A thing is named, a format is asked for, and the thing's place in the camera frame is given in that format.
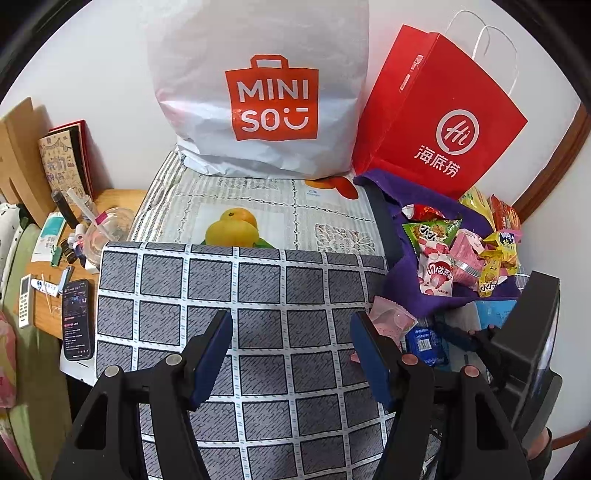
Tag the white paper sheet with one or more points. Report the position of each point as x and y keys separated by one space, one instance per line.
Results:
x=78 y=369

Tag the yellow chip bag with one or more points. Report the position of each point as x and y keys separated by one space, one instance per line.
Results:
x=475 y=203

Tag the wooden bedside table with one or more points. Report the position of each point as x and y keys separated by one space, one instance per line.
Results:
x=115 y=201

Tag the black oblong device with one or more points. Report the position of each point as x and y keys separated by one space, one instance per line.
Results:
x=65 y=208

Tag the green snack packet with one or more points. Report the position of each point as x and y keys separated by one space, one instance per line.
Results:
x=429 y=233

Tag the clear plastic cup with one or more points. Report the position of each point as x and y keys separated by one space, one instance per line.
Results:
x=111 y=228

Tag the orange chip bag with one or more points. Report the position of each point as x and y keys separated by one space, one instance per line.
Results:
x=505 y=214

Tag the person's right forearm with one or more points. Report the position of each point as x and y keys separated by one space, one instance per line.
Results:
x=538 y=445

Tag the purple fleece cloth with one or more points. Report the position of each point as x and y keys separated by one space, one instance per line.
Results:
x=401 y=281

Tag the patterned kraft book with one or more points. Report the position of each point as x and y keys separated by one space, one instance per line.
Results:
x=60 y=161

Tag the white red snack packet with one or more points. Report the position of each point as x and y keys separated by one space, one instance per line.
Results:
x=434 y=274

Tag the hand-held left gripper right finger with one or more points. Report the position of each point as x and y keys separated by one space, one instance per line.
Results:
x=369 y=360

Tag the pale pink snack packet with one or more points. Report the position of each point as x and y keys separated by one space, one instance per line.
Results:
x=392 y=318

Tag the dark red book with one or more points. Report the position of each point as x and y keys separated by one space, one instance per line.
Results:
x=85 y=147

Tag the white remote control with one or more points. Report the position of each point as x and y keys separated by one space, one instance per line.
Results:
x=26 y=300

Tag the brown wooden door frame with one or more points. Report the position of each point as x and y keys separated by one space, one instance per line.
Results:
x=554 y=170

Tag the wooden furniture frame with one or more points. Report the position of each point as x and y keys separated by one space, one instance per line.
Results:
x=23 y=152

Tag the blue snack packet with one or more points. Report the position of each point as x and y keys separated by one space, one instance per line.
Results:
x=425 y=344

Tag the fruit print table cover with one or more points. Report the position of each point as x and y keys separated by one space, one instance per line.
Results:
x=286 y=207

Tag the pink silver snack packet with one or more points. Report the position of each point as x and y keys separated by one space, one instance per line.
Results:
x=464 y=251

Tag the grey checked blanket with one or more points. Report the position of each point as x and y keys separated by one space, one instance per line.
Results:
x=277 y=323

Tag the blue tissue pack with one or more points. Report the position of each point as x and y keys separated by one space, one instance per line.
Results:
x=496 y=311

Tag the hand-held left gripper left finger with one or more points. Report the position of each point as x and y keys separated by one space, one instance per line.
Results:
x=212 y=360

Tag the clear plastic tube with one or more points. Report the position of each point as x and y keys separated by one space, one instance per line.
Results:
x=83 y=205

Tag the white plastic shopping bag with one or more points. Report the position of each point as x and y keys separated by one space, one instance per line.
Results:
x=258 y=55

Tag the black smartphone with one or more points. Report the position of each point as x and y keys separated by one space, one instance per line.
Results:
x=77 y=321

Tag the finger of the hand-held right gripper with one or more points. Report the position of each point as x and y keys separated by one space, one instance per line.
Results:
x=480 y=346

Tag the teal white packet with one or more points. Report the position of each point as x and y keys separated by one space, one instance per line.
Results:
x=48 y=233

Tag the red paper shopping bag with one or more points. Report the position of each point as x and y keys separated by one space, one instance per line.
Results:
x=415 y=115

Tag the white spotted pillow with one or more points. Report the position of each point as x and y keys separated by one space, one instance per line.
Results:
x=9 y=240

